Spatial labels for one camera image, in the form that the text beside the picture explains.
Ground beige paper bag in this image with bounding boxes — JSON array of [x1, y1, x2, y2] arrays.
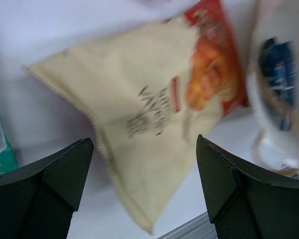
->
[[247, 0, 299, 175]]

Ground yellow snack packet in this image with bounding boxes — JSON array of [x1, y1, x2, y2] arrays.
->
[[27, 0, 247, 233]]

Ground blue potato chips packet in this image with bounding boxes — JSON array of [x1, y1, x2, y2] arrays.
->
[[258, 37, 297, 131]]

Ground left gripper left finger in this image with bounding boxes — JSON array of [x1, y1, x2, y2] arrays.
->
[[0, 138, 94, 239]]

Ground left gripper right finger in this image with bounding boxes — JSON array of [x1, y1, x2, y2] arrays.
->
[[196, 136, 299, 239]]

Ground aluminium front rail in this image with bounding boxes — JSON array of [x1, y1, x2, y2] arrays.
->
[[158, 212, 218, 239]]

